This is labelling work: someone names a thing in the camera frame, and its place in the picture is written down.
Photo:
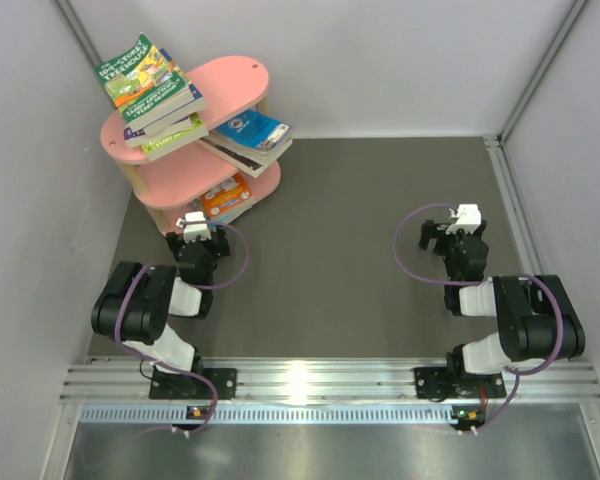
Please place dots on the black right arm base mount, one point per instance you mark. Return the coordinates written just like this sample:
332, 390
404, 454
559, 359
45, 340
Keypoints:
437, 384

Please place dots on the pink three-tier shelf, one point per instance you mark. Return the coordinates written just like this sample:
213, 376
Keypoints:
230, 85

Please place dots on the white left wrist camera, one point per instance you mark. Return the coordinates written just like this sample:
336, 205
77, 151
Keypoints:
195, 227

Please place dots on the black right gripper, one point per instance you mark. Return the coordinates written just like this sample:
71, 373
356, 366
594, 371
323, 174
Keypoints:
434, 230

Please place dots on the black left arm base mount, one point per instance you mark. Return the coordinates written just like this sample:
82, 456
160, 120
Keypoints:
171, 386

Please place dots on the blue cartoon paperback book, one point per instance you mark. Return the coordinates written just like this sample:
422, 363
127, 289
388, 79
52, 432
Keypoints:
253, 135

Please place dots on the purple 52-Storey Treehouse book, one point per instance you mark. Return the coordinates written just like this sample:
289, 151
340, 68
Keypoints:
139, 137

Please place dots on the blue 91-Storey Treehouse book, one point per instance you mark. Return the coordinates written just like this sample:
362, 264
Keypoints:
194, 99

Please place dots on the light blue maze activity book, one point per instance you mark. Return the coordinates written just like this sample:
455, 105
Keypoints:
200, 205

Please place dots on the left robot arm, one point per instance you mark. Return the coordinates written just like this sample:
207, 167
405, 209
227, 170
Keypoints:
136, 302

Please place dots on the green 104-Storey Treehouse book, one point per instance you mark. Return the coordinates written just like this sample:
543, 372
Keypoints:
142, 84

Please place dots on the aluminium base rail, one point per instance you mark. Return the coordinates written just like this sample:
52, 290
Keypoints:
274, 391

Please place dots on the lime 65-Storey Treehouse book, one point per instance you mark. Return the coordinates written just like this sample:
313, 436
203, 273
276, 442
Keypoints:
159, 148

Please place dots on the dark Tale of Two Cities book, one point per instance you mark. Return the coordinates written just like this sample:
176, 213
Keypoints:
246, 165

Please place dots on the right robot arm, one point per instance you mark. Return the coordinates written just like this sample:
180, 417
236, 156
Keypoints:
535, 317

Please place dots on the orange paperback book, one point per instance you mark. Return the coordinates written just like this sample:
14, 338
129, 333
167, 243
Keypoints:
228, 200

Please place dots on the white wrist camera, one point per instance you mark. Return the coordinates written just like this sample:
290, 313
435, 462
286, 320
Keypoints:
195, 227
465, 217

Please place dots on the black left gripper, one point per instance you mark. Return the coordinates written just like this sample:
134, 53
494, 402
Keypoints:
219, 247

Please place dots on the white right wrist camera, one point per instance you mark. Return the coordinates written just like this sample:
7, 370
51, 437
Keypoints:
465, 217

